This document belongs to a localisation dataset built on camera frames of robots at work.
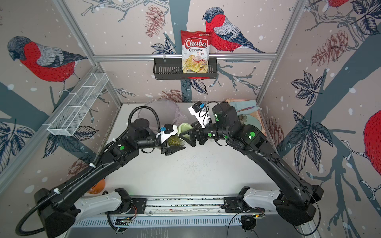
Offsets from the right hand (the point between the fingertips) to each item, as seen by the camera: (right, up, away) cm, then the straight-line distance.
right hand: (186, 129), depth 59 cm
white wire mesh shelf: (-60, +3, +12) cm, 61 cm away
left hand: (-2, -3, +5) cm, 6 cm away
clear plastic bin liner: (-4, +5, +21) cm, 22 cm away
